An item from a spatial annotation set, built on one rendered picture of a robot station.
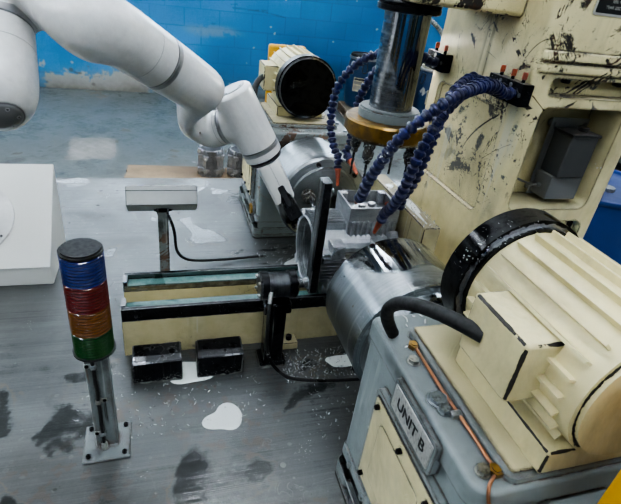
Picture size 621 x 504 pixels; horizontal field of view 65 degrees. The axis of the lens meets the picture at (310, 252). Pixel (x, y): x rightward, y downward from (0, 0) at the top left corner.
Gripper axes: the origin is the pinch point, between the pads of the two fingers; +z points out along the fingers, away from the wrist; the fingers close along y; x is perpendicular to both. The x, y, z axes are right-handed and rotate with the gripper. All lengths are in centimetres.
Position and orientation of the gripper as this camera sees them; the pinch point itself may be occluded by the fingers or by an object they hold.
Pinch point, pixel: (292, 210)
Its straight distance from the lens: 116.7
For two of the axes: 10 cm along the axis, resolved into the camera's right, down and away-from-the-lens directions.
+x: 8.9, -4.6, 0.0
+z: 3.8, 7.2, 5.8
